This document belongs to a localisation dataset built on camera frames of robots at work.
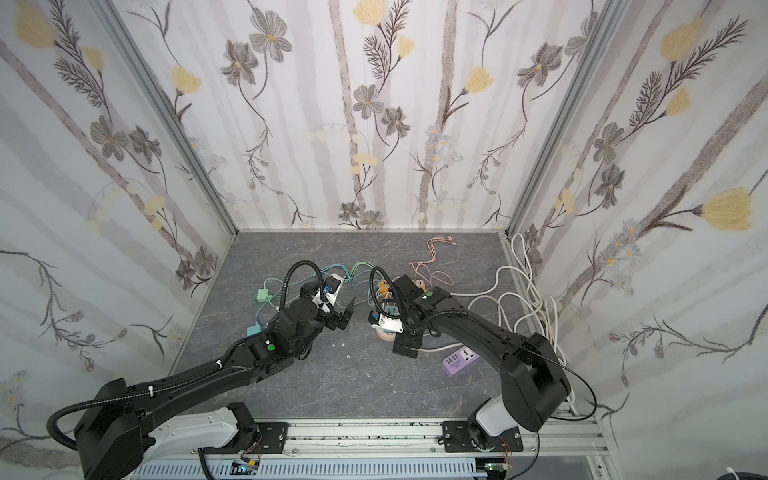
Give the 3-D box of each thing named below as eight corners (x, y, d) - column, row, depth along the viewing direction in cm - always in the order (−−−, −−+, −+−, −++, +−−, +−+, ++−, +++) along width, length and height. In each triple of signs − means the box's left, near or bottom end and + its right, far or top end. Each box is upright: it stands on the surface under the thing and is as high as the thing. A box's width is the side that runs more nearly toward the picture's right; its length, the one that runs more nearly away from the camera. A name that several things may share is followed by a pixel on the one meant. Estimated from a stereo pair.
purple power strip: (448, 378, 86) (450, 374, 83) (439, 363, 88) (440, 360, 86) (477, 360, 89) (480, 356, 87) (467, 347, 92) (470, 343, 89)
